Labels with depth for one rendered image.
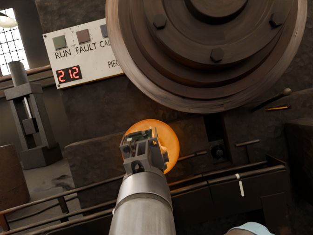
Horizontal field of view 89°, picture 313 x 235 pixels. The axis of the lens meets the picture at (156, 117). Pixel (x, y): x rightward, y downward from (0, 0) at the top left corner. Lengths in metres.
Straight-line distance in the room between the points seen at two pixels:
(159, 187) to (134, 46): 0.30
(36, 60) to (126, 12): 8.02
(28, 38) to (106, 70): 8.27
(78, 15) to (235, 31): 0.50
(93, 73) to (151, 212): 0.47
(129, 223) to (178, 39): 0.29
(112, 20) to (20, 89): 5.62
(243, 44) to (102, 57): 0.41
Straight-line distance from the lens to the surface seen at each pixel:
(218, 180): 0.46
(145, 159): 0.24
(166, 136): 0.43
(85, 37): 0.61
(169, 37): 0.33
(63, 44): 0.64
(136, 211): 0.19
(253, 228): 0.31
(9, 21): 7.10
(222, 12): 0.36
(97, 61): 0.58
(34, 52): 8.50
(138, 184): 0.22
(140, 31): 0.39
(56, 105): 7.78
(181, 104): 0.40
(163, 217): 0.20
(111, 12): 0.47
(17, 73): 6.16
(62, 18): 0.70
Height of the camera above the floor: 0.93
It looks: 4 degrees down
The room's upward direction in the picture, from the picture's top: 13 degrees counter-clockwise
